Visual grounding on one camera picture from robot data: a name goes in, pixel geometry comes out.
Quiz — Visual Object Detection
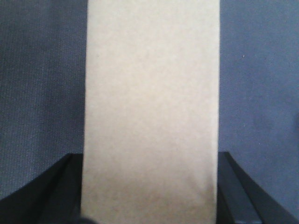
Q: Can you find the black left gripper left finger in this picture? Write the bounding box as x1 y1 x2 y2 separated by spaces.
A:
0 154 83 224

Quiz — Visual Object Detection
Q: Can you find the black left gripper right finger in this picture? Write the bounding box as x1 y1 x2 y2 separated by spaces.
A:
216 152 299 224

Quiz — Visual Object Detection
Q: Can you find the brown cardboard package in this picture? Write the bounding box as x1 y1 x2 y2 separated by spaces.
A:
81 0 220 224

